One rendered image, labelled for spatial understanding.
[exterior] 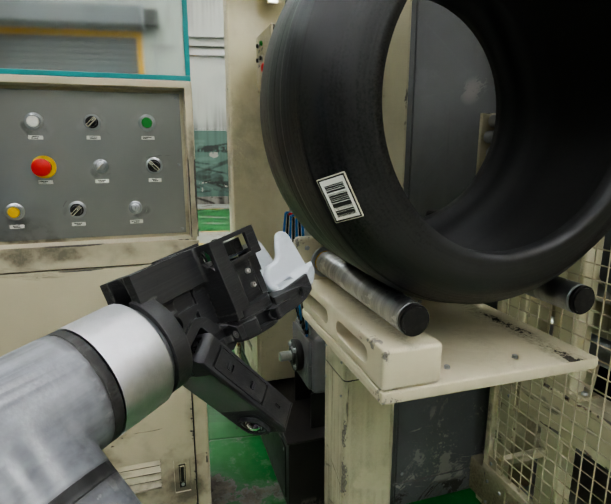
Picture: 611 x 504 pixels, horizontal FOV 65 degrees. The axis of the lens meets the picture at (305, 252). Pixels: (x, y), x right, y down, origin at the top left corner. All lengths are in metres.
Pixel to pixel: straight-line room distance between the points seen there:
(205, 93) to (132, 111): 8.49
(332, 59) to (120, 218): 0.81
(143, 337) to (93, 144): 0.97
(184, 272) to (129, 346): 0.08
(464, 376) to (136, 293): 0.52
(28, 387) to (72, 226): 1.00
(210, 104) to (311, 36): 9.11
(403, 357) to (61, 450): 0.47
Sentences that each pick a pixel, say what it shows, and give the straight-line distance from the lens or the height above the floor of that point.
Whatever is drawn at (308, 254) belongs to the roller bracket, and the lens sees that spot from 0.93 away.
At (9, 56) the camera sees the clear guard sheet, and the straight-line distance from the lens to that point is 1.26.
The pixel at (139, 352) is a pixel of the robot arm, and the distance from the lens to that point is 0.31.
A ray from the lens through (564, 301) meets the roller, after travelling 0.81.
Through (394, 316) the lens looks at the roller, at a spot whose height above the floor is 0.90.
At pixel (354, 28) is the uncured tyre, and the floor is 1.25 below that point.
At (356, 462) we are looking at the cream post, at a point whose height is 0.41.
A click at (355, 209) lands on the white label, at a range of 0.58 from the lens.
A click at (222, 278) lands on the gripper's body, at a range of 0.36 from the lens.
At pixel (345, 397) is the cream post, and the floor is 0.58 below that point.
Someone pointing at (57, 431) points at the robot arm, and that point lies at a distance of 0.28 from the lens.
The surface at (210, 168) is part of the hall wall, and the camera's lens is 9.61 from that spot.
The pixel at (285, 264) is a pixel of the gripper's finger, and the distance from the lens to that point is 0.44.
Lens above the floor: 1.12
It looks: 12 degrees down
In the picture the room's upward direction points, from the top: straight up
